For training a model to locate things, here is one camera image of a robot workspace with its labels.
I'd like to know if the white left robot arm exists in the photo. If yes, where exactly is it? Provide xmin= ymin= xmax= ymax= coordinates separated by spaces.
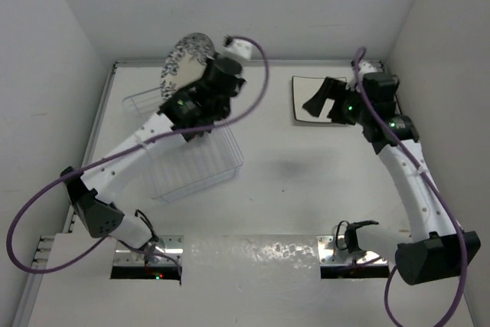
xmin=62 ymin=57 xmax=244 ymax=249

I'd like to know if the grey speckled round plate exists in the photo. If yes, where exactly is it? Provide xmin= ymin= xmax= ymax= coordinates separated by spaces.
xmin=160 ymin=32 xmax=215 ymax=102

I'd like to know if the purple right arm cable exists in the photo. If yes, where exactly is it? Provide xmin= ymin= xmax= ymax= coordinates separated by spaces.
xmin=351 ymin=47 xmax=470 ymax=327

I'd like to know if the metal base plate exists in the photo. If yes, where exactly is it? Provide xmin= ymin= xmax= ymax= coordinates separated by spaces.
xmin=317 ymin=235 xmax=388 ymax=267
xmin=113 ymin=236 xmax=184 ymax=267

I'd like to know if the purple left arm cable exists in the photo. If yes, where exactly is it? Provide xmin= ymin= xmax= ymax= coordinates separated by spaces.
xmin=6 ymin=35 xmax=270 ymax=273

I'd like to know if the clear plastic dish rack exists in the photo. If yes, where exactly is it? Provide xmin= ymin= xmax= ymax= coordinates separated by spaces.
xmin=122 ymin=89 xmax=247 ymax=203

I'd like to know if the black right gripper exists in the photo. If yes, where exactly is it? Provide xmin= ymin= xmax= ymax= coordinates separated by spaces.
xmin=304 ymin=76 xmax=371 ymax=126

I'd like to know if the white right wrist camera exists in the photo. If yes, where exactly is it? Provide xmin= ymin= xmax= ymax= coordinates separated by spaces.
xmin=349 ymin=60 xmax=378 ymax=84

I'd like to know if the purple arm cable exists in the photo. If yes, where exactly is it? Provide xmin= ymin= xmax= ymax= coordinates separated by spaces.
xmin=6 ymin=35 xmax=270 ymax=273
xmin=351 ymin=47 xmax=470 ymax=327

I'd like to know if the white square plate black rim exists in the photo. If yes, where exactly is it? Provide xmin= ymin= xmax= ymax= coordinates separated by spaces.
xmin=292 ymin=116 xmax=342 ymax=127

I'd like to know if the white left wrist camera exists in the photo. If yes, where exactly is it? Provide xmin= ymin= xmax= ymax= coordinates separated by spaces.
xmin=224 ymin=36 xmax=253 ymax=61

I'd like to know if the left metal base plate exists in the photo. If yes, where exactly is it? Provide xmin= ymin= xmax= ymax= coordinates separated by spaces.
xmin=113 ymin=236 xmax=184 ymax=267

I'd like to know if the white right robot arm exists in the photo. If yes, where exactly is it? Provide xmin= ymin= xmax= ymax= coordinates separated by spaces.
xmin=302 ymin=72 xmax=481 ymax=285

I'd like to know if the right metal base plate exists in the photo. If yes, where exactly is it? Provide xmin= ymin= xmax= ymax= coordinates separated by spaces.
xmin=317 ymin=235 xmax=388 ymax=267

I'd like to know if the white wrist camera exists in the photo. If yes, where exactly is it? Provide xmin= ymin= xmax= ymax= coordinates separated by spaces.
xmin=224 ymin=36 xmax=253 ymax=61
xmin=349 ymin=60 xmax=378 ymax=84

